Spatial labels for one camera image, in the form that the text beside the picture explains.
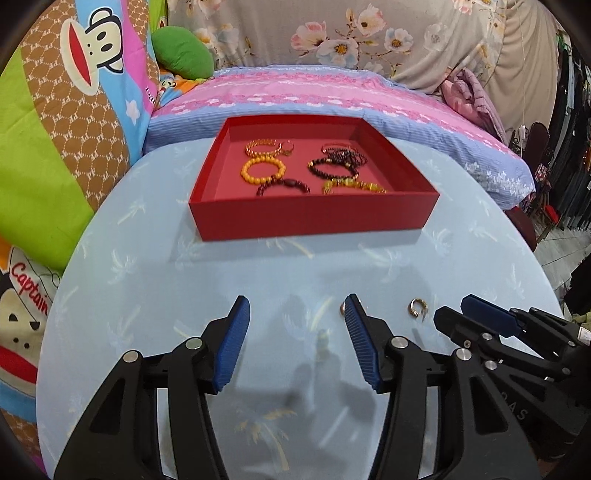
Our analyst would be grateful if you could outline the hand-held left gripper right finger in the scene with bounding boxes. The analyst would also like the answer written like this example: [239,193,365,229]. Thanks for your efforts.
[344,293,541,480]

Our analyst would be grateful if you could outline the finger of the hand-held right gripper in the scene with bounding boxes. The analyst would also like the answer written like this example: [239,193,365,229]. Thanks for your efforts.
[461,295,591,384]
[434,305,583,457]

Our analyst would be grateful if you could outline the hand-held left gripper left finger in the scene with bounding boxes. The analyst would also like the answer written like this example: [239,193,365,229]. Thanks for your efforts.
[54,295,251,480]

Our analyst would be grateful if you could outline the red cardboard box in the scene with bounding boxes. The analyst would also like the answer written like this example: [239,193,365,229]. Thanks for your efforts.
[188,115,440,243]

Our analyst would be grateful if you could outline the yellow glass bead bracelet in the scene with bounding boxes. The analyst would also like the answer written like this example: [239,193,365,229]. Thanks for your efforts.
[322,178,387,195]

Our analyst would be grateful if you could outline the dark red bead bracelet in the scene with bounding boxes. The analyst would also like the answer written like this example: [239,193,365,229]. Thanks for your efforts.
[256,175,311,197]

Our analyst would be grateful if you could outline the black and gold bead bracelet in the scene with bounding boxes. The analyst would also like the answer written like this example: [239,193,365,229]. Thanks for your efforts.
[308,157,358,181]

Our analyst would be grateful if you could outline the purple bead bracelet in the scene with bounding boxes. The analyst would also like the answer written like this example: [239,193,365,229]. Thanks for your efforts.
[325,145,369,168]

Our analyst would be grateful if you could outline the red stool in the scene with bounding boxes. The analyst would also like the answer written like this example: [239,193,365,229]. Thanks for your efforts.
[505,208,539,252]

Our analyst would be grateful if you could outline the dark metal chair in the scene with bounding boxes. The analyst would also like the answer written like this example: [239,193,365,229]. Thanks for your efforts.
[526,122,555,185]

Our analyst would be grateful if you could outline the hanging dark clothes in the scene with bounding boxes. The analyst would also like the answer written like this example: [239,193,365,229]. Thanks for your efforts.
[549,41,591,232]

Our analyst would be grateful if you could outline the purple cloth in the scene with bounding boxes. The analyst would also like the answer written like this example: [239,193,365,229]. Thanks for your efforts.
[438,67,507,139]

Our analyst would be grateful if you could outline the pink and blue striped bedsheet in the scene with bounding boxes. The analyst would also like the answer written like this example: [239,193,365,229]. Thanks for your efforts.
[143,65,536,208]

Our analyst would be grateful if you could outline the cartoon print pillow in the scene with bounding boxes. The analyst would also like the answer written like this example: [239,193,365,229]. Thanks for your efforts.
[157,73,206,109]

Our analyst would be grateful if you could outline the monkey print blanket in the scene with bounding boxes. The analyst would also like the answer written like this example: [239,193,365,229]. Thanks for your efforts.
[0,0,172,416]

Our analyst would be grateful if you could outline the green pillow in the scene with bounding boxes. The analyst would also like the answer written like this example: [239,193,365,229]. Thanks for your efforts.
[151,25,215,79]

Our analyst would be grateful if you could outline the grey floral blanket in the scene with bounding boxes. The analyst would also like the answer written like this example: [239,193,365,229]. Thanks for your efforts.
[166,0,568,139]

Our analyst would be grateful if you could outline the gold chain bracelet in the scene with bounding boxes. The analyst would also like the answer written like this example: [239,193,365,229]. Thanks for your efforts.
[245,138,283,158]

